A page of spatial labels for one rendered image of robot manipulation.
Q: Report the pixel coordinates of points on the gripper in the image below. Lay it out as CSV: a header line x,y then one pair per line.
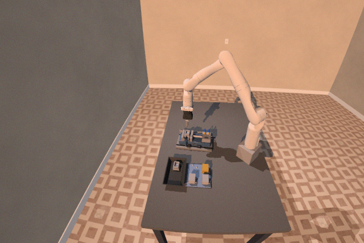
x,y
187,109

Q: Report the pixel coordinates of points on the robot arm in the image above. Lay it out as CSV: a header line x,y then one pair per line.
x,y
256,116

